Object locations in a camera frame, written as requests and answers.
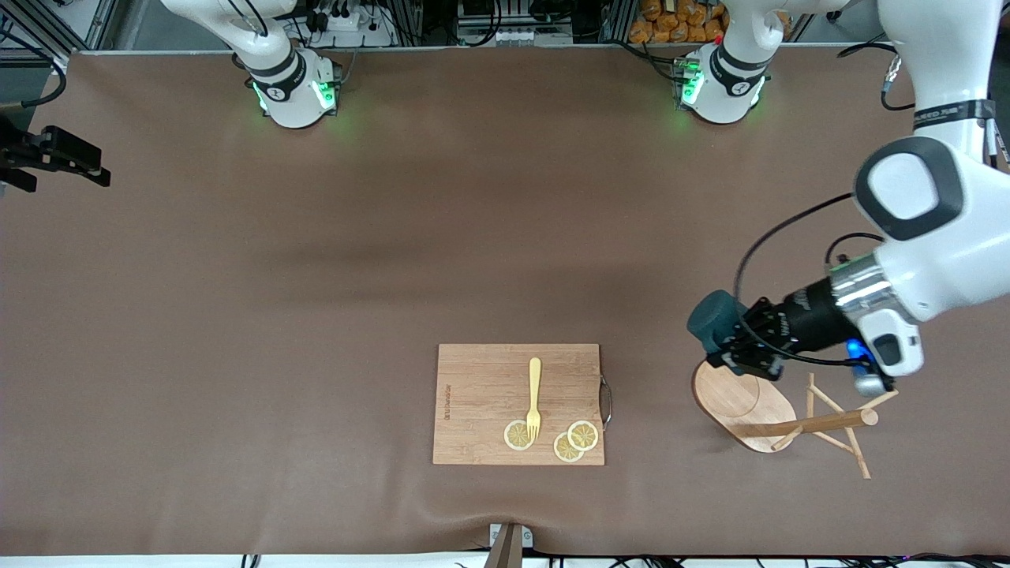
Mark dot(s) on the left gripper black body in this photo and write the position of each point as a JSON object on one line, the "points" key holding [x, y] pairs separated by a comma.
{"points": [[806, 319]]}

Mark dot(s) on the teal cup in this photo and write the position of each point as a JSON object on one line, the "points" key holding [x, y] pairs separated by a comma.
{"points": [[710, 315]]}

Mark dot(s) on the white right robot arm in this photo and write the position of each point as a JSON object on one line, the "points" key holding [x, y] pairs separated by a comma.
{"points": [[292, 87]]}

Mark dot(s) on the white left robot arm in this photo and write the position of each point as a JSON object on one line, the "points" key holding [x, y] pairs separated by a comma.
{"points": [[947, 252]]}

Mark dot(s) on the wooden mug rack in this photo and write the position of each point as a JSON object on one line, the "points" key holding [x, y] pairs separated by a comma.
{"points": [[742, 410]]}

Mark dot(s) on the lemon slice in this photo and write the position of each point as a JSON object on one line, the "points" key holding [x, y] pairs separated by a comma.
{"points": [[514, 438], [564, 451], [584, 435]]}

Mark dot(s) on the yellow fork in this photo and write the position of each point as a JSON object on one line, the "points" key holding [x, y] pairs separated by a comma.
{"points": [[535, 379]]}

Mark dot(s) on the wooden cutting board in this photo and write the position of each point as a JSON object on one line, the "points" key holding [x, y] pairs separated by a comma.
{"points": [[481, 394]]}

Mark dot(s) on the orange packaged snacks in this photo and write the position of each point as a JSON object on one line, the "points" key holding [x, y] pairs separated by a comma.
{"points": [[671, 28]]}

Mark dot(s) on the white power strip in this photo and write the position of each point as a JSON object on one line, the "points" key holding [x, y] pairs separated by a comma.
{"points": [[347, 24]]}

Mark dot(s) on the brown table mat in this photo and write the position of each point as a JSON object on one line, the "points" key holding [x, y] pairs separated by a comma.
{"points": [[237, 473]]}

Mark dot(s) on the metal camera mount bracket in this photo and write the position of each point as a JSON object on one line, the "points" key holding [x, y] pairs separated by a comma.
{"points": [[505, 552]]}

